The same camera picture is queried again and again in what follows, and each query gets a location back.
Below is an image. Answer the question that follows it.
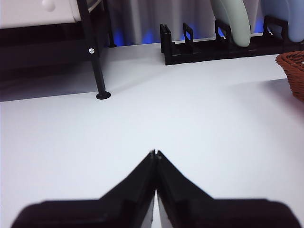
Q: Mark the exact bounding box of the pale green plate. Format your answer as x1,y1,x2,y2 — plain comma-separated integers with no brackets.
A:
212,0,251,48

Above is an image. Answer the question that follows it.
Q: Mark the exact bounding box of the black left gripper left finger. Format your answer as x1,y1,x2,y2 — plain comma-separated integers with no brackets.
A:
10,149,156,228

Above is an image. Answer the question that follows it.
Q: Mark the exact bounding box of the brown wicker basket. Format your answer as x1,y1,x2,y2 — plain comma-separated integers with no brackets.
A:
275,50,304,103

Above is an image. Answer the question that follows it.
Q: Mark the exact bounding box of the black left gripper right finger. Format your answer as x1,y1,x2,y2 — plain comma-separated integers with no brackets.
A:
155,149,303,228

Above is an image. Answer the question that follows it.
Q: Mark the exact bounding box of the light blue plate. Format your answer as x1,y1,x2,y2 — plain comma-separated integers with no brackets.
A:
261,0,304,43

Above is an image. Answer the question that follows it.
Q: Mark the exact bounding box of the black metal shelf frame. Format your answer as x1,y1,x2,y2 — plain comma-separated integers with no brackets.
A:
0,0,118,100

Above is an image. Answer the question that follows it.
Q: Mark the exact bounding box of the black dish rack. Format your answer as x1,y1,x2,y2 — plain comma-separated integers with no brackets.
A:
159,15,304,66

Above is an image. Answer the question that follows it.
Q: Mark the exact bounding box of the white toaster oven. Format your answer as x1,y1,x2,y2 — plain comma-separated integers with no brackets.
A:
0,0,83,29

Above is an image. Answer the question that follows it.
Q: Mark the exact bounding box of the grey curtain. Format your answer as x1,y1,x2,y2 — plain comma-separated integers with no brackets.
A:
102,0,266,46

